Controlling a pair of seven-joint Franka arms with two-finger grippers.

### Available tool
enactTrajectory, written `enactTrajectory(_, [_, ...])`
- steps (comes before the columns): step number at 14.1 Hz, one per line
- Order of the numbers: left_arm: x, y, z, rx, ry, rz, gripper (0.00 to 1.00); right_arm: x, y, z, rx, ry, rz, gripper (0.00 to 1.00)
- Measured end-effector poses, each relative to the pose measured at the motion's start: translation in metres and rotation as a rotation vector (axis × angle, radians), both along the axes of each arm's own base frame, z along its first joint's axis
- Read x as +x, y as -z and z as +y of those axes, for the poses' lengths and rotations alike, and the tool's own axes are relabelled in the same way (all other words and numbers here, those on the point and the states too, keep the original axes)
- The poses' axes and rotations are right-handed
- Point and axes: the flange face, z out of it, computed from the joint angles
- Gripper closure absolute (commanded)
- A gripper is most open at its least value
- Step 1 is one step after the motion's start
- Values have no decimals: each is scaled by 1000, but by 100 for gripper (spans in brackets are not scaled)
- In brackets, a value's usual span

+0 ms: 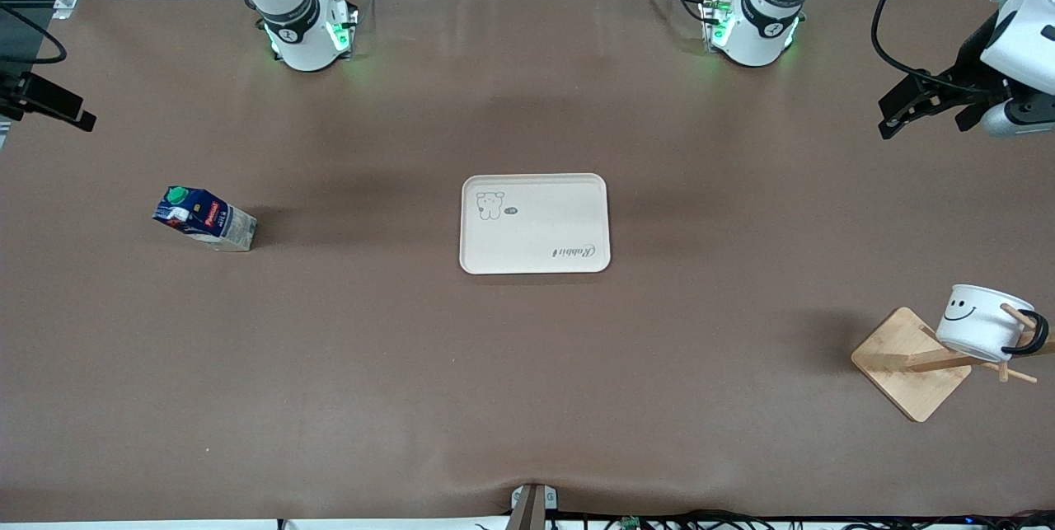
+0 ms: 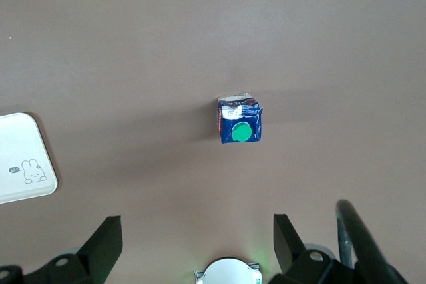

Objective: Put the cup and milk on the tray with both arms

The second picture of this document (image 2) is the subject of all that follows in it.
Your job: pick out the white rabbit print tray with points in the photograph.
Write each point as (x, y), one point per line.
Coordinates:
(20, 144)

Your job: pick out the blue milk carton green cap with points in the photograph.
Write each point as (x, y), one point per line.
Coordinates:
(243, 114)

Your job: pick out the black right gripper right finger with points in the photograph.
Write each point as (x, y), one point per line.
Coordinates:
(293, 257)

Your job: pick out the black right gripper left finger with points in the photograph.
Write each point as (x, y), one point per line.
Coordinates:
(96, 250)

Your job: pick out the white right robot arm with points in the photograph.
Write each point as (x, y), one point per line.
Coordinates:
(229, 272)

